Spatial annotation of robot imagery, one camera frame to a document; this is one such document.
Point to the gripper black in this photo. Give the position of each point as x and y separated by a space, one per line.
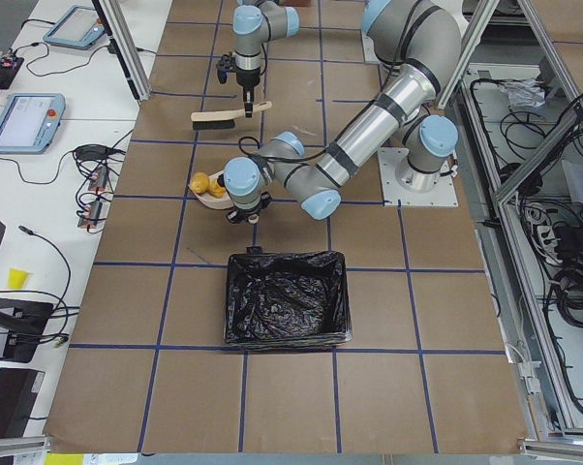
243 213
247 81

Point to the beige plastic dustpan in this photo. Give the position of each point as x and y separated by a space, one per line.
213 203

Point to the beige hand brush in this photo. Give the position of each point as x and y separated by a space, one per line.
225 119

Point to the brown potato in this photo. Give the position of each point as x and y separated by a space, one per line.
200 183

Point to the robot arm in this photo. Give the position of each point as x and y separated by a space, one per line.
421 39
316 186

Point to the black bag lined bin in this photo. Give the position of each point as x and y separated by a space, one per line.
287 300

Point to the black power adapter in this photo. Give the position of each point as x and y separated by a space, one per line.
91 152

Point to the teach pendant far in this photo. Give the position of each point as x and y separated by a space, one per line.
78 28

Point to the teach pendant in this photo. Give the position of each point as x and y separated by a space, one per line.
78 28
29 122

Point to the teach pendant near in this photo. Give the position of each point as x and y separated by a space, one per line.
29 122

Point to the yellow paper cup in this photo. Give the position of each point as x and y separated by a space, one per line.
17 278

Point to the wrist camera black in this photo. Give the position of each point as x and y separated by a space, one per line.
225 67

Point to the aluminium frame post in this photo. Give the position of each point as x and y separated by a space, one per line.
121 39

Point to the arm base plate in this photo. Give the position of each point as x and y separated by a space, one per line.
403 186

